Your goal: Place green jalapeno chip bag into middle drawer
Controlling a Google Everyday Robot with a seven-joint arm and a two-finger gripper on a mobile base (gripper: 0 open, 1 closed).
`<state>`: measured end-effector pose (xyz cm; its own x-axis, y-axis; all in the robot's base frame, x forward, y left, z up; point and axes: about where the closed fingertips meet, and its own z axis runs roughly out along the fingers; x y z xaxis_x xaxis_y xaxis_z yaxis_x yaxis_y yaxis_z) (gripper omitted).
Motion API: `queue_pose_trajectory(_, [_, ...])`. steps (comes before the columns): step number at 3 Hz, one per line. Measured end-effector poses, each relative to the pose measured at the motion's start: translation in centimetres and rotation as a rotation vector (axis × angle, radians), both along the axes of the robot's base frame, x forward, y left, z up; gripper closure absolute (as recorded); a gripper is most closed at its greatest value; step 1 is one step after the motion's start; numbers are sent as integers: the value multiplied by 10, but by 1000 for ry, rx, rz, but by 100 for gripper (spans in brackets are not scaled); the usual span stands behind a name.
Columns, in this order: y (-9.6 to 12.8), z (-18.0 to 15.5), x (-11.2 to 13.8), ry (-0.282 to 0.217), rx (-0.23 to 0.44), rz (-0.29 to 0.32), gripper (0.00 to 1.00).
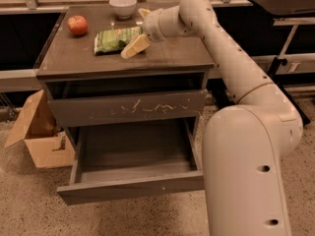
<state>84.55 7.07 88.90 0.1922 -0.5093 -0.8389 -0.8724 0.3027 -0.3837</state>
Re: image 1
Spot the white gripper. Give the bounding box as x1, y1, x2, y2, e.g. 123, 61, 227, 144
121, 8, 165, 59

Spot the green jalapeno chip bag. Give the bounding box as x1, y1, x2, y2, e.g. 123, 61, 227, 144
94, 27, 143, 55

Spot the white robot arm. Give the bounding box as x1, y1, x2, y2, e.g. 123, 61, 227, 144
122, 0, 303, 236

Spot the grey drawer cabinet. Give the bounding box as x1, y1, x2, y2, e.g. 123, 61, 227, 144
33, 2, 218, 206

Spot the scratched grey upper drawer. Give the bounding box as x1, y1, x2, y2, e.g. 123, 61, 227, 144
48, 89, 207, 127

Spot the open grey lower drawer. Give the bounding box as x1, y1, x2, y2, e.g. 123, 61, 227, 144
57, 118, 204, 205

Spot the white ceramic bowl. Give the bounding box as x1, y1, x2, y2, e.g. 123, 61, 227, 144
109, 0, 137, 19

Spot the red apple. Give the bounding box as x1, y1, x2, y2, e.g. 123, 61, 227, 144
67, 16, 88, 35

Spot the black side table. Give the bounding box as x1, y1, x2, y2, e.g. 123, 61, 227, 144
236, 0, 315, 127

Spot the open cardboard box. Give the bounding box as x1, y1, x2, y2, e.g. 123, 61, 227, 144
5, 89, 75, 168

